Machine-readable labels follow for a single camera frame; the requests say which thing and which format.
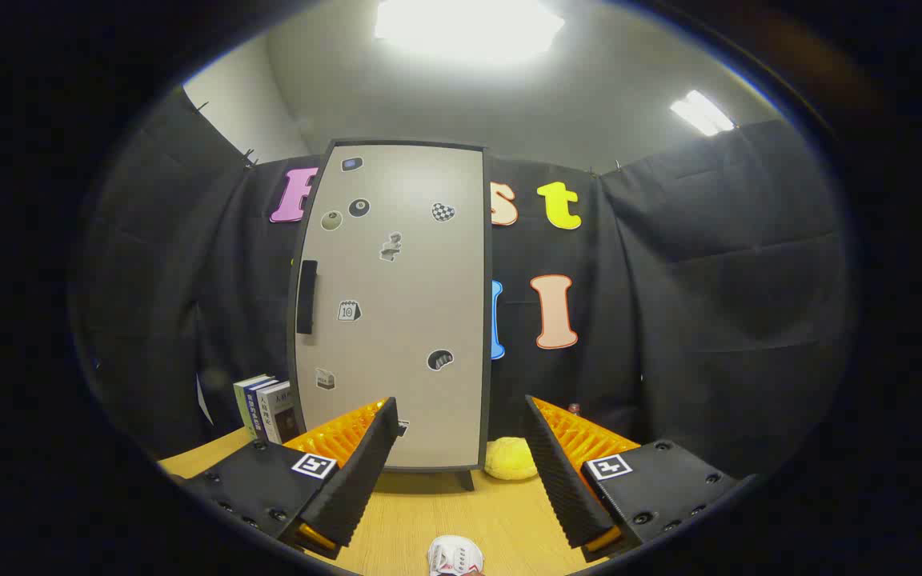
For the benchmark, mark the grey shoe cabinet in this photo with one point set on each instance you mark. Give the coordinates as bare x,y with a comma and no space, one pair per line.
488,320

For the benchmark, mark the blue spine book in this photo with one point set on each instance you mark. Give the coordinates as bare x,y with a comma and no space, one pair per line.
261,400

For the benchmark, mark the grey shoe cabinet door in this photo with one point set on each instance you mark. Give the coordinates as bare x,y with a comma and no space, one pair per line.
405,320

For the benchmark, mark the small ceiling light panel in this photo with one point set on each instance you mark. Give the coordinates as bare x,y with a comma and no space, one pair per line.
703,114

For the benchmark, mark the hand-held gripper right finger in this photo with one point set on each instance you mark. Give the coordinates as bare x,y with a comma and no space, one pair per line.
565,480

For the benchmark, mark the white spine book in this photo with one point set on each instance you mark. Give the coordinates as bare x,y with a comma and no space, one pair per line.
278,412

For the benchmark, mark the large ceiling light panel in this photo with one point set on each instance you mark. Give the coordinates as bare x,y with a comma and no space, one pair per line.
469,24

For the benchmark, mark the green white book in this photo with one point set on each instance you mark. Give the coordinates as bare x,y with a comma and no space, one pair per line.
245,404

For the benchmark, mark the yellow sponge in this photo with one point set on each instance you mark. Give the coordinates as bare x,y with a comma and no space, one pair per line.
511,460

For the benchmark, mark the white canvas shoe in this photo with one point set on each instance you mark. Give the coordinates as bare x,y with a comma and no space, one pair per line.
454,554

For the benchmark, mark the black backdrop cloth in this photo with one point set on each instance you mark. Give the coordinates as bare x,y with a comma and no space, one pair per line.
709,280

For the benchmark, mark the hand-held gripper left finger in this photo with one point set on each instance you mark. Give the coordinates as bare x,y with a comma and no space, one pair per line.
357,480

